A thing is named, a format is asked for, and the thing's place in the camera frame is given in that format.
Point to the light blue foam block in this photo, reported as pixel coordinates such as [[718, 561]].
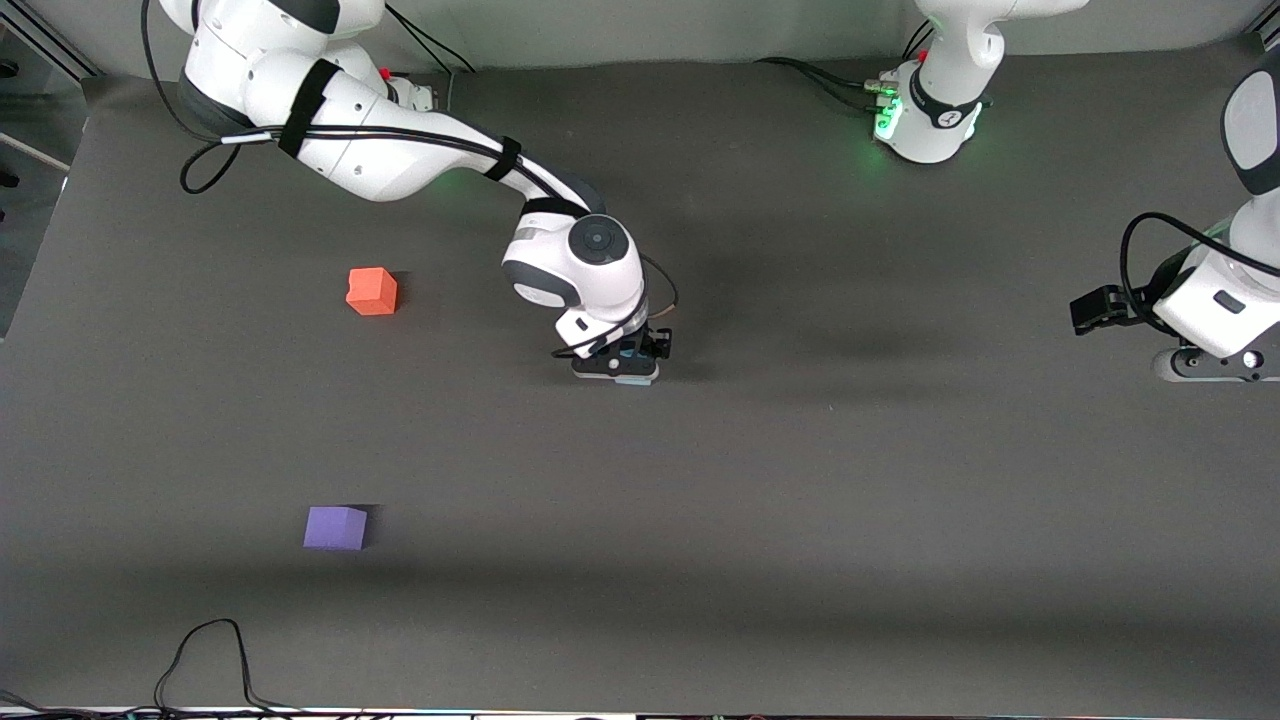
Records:
[[635, 382]]

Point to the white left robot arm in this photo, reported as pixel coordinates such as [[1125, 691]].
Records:
[[935, 110]]

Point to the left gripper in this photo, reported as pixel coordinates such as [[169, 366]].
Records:
[[1122, 304]]

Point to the orange foam block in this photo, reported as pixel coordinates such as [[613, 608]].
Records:
[[371, 292]]

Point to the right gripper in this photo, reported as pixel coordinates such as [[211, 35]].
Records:
[[652, 345]]

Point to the grey metal frame bar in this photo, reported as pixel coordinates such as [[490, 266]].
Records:
[[50, 50]]

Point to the purple foam block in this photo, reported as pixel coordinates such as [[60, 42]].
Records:
[[335, 530]]

